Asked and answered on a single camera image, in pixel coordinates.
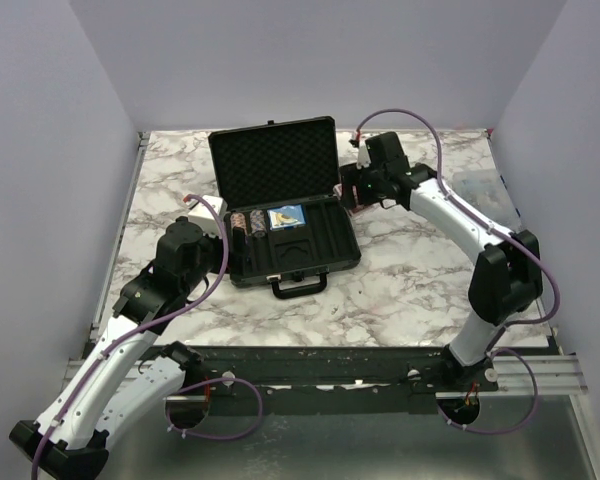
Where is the red tan poker chip stack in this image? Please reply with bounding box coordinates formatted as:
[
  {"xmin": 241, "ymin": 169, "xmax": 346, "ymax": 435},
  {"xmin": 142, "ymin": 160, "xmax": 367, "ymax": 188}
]
[{"xmin": 230, "ymin": 212, "xmax": 247, "ymax": 235}]

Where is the blue tan poker chip stack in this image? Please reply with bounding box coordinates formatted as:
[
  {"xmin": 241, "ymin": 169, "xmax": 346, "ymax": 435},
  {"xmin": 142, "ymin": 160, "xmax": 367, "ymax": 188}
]
[{"xmin": 250, "ymin": 210, "xmax": 267, "ymax": 238}]

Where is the blue playing card deck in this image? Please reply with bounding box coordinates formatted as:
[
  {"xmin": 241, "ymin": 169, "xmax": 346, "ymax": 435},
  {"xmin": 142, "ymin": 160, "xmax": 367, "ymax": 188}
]
[{"xmin": 267, "ymin": 204, "xmax": 306, "ymax": 231}]

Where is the black poker carrying case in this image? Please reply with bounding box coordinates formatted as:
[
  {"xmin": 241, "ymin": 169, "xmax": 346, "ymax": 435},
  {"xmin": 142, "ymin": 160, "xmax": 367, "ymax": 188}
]
[{"xmin": 208, "ymin": 116, "xmax": 361, "ymax": 300}]

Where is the red playing card deck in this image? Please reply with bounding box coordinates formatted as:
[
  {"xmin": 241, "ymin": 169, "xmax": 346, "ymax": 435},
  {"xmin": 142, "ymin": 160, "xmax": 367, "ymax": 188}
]
[{"xmin": 333, "ymin": 183, "xmax": 372, "ymax": 217}]

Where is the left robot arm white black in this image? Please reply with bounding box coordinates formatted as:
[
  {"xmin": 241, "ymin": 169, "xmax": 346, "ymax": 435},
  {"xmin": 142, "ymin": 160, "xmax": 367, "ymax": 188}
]
[{"xmin": 9, "ymin": 217, "xmax": 232, "ymax": 479}]

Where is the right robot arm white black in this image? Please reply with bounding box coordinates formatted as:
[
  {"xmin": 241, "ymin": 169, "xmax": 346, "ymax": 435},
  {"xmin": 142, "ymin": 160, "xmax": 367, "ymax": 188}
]
[{"xmin": 339, "ymin": 132, "xmax": 543, "ymax": 392}]

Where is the clear plastic parts box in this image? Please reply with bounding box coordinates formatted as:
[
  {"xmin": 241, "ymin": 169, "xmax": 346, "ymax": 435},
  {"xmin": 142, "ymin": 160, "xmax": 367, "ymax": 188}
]
[{"xmin": 451, "ymin": 169, "xmax": 521, "ymax": 229}]

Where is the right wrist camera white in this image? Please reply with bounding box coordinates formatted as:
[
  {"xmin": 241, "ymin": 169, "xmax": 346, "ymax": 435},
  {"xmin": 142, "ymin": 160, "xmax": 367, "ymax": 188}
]
[{"xmin": 356, "ymin": 140, "xmax": 371, "ymax": 169}]

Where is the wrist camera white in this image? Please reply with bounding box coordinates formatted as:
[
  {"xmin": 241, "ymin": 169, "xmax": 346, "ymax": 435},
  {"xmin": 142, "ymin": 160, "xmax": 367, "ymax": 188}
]
[
  {"xmin": 183, "ymin": 195, "xmax": 227, "ymax": 237},
  {"xmin": 356, "ymin": 140, "xmax": 371, "ymax": 169}
]

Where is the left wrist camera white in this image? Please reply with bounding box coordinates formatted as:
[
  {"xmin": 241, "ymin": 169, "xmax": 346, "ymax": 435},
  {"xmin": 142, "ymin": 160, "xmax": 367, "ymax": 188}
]
[{"xmin": 183, "ymin": 195, "xmax": 227, "ymax": 237}]

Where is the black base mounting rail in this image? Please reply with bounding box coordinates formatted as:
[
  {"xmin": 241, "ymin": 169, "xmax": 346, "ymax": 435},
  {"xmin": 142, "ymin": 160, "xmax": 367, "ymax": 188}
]
[{"xmin": 82, "ymin": 342, "xmax": 511, "ymax": 419}]

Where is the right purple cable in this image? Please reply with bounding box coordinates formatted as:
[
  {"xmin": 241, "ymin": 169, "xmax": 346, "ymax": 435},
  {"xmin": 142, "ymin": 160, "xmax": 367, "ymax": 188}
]
[{"xmin": 352, "ymin": 108, "xmax": 561, "ymax": 434}]

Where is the aluminium extrusion rail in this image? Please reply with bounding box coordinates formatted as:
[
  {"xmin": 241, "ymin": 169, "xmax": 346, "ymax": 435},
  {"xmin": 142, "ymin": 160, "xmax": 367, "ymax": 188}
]
[{"xmin": 66, "ymin": 342, "xmax": 586, "ymax": 400}]

